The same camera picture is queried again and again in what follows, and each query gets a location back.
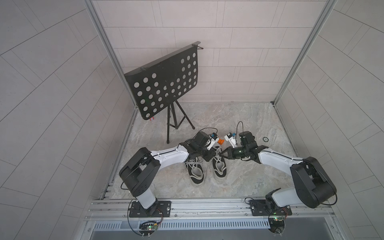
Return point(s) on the black canvas sneaker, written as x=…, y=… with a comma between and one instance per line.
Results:
x=219, y=165
x=195, y=172

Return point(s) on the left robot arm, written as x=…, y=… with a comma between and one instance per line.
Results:
x=140, y=171

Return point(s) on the left green circuit board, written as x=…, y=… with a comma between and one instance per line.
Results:
x=149, y=226

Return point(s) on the black perforated music stand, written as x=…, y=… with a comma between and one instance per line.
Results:
x=159, y=84

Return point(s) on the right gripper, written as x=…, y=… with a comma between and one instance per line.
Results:
x=227, y=157

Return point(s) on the green circuit board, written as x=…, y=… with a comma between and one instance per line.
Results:
x=277, y=225
x=149, y=226

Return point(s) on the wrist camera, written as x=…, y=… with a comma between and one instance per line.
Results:
x=231, y=138
x=213, y=140

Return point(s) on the aluminium rail frame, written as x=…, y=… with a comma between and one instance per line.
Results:
x=198, y=209

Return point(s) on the right green circuit board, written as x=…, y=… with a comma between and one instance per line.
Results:
x=277, y=225

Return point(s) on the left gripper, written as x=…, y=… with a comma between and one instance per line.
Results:
x=209, y=156

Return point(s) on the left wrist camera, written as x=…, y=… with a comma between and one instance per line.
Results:
x=213, y=140

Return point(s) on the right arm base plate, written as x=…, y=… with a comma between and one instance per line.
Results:
x=267, y=208

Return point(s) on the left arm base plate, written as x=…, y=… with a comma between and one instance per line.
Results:
x=158, y=209

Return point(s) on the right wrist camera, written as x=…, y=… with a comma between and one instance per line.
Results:
x=231, y=138

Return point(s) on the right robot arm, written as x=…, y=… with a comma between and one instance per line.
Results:
x=312, y=186

